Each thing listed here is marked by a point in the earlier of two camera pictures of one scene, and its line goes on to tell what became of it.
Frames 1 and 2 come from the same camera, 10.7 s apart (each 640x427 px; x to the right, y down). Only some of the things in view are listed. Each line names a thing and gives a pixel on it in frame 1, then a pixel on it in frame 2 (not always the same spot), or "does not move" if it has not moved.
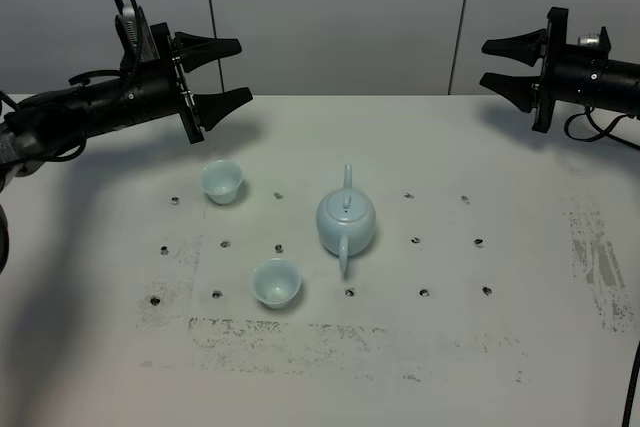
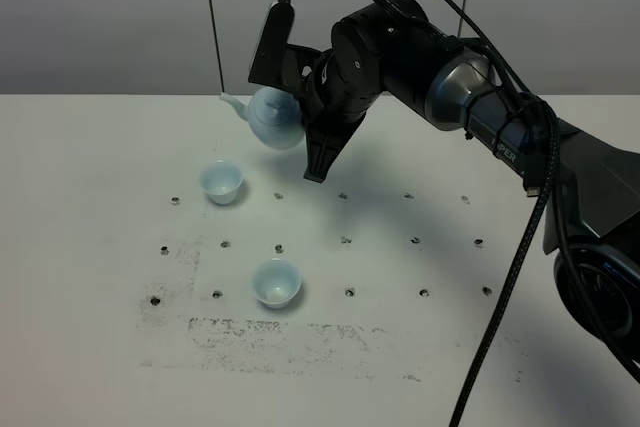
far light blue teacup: [220, 180] does not move
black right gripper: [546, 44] to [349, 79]
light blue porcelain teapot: [346, 220] to [274, 117]
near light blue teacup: [275, 281] does not move
